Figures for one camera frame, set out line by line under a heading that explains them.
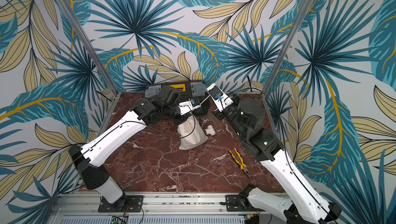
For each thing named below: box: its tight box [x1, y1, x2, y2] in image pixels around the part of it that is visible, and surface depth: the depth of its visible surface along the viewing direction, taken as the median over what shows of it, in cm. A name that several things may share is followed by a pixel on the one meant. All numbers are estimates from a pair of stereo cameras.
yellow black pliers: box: [228, 147, 251, 178], surface depth 87 cm
